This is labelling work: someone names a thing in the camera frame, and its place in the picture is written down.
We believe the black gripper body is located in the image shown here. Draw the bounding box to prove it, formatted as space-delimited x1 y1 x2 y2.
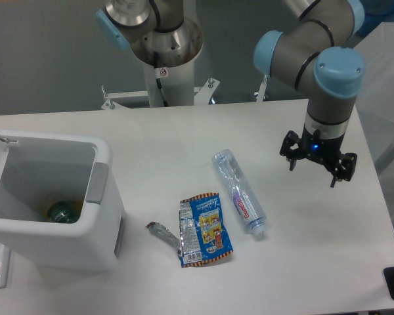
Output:
296 129 344 168

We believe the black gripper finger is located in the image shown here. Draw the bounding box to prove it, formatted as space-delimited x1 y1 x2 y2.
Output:
279 131 303 171
329 153 357 188

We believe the clear plastic water bottle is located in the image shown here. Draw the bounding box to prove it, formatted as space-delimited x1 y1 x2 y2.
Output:
211 149 266 240

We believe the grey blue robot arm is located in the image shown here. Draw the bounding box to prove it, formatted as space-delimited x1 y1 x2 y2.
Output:
96 1 364 182

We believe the white open trash can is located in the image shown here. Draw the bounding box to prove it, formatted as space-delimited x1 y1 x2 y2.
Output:
0 130 126 271

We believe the white side cabinet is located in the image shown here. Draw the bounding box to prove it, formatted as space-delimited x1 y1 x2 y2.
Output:
355 22 394 227

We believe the blue snack wrapper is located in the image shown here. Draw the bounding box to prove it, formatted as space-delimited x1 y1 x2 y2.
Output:
179 192 233 268

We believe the blue object in background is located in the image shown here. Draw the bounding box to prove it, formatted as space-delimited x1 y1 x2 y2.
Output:
357 0 394 37

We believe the torn silver wrapper strip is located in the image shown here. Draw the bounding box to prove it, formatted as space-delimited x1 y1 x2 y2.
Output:
145 221 181 257

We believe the green bottle in bin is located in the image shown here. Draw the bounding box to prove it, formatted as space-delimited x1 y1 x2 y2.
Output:
47 201 80 224

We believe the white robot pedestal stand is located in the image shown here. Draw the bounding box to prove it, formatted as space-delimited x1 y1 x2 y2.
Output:
100 55 270 110

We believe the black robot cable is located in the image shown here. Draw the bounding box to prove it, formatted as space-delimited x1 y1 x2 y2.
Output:
152 51 169 108

